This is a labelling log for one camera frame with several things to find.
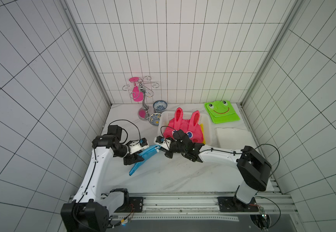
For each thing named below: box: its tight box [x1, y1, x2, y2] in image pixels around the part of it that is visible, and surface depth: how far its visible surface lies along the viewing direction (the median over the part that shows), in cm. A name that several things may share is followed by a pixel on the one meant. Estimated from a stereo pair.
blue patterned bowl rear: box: [153, 100, 168, 114], surface depth 119 cm
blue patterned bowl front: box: [148, 112, 162, 127], surface depth 109 cm
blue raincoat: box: [128, 144, 162, 176], surface depth 73 cm
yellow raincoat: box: [199, 123, 206, 145], surface depth 100 cm
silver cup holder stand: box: [122, 75, 160, 121], surface depth 101 cm
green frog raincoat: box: [204, 100, 241, 125], surface depth 116 cm
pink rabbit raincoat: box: [163, 107, 204, 144], surface depth 102 cm
